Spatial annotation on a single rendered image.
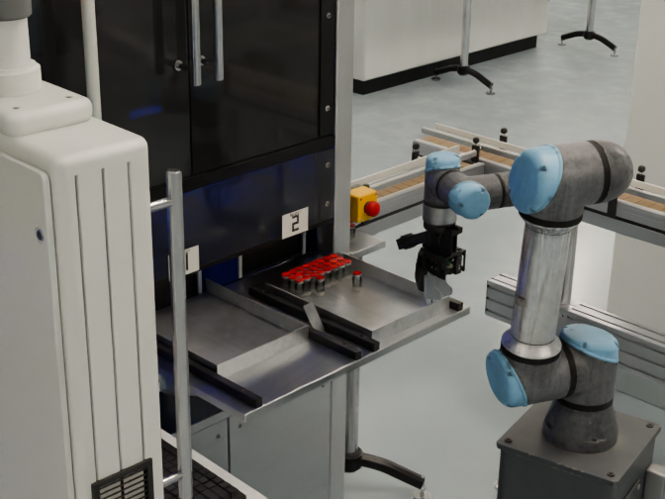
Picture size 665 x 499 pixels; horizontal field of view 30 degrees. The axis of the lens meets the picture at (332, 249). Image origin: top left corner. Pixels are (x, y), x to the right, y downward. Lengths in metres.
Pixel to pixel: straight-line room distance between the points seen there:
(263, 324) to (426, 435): 1.40
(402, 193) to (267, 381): 1.02
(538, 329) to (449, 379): 2.05
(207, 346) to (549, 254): 0.81
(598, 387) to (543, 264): 0.32
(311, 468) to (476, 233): 2.52
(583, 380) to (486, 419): 1.73
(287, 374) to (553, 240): 0.65
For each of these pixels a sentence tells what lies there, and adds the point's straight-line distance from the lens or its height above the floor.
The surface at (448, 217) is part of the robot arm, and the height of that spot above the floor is 1.14.
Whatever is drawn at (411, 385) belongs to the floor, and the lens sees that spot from 4.34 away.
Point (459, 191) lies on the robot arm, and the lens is 2.56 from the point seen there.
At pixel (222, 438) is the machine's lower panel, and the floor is 0.53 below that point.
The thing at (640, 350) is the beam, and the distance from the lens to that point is 3.59.
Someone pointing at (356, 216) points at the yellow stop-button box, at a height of 0.98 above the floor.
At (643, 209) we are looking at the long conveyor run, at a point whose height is 0.93.
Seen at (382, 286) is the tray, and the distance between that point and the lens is 2.96.
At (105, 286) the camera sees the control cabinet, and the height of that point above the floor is 1.33.
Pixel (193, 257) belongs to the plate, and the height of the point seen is 1.02.
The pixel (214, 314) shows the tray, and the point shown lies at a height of 0.88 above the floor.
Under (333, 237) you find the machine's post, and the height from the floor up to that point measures 0.94.
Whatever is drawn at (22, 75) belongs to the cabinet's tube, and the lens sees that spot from 1.97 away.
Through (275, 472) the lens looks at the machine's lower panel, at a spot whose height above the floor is 0.35.
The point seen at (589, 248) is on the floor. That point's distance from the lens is 5.58.
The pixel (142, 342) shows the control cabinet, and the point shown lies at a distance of 1.98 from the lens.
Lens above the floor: 2.12
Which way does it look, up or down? 23 degrees down
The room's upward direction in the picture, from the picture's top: 1 degrees clockwise
